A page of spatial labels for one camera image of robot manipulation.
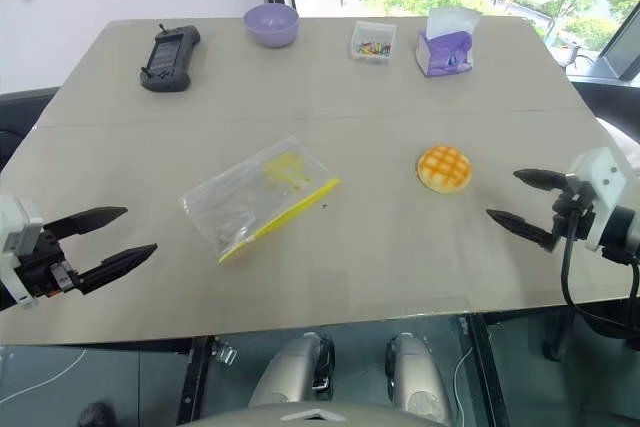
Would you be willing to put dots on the black table frame leg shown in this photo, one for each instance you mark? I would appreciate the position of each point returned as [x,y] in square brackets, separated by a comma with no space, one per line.
[192,382]
[487,372]

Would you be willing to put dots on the silver right robot leg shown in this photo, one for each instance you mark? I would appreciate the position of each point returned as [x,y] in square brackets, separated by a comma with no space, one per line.
[417,377]

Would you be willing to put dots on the dark rounded floor object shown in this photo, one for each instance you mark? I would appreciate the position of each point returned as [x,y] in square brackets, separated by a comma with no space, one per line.
[96,416]

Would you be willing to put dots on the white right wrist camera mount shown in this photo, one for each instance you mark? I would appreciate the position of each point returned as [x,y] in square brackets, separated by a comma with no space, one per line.
[605,177]

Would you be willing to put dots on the purple bowl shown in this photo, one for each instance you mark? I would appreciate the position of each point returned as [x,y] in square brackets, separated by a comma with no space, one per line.
[271,24]

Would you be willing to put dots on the clear box of colourful bits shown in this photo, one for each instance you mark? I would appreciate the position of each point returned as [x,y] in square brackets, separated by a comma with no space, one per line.
[372,44]

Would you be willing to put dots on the white tissue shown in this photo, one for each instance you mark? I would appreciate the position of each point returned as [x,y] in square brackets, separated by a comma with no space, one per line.
[452,22]

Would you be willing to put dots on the black handheld remote controller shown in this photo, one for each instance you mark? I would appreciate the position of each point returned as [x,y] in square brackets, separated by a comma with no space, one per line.
[167,59]

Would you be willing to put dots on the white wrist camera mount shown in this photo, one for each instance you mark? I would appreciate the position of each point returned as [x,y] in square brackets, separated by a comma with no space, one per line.
[605,177]
[15,227]

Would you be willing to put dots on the silver robot torso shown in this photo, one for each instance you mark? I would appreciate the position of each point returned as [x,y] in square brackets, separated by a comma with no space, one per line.
[315,417]

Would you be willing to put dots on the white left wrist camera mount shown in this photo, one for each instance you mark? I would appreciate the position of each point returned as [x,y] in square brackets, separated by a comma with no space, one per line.
[15,227]

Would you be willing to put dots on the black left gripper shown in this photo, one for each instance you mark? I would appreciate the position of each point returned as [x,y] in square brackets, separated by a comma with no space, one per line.
[42,267]

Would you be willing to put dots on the yellow pineapple bun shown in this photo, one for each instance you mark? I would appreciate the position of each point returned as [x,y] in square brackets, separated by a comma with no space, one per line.
[445,169]

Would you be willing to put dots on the clear yellow-sealed zip bag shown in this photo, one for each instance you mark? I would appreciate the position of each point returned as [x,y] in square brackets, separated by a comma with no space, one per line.
[250,202]

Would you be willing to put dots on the purple tissue box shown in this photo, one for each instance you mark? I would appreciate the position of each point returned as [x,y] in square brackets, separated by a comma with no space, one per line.
[445,54]

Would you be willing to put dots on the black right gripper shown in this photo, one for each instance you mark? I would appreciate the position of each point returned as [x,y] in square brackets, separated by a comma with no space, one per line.
[575,212]

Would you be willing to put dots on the silver left robot leg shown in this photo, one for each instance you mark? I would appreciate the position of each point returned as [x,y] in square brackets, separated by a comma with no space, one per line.
[290,372]

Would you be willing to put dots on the silver robot leg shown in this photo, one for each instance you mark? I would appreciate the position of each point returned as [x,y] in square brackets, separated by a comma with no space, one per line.
[417,377]
[290,372]

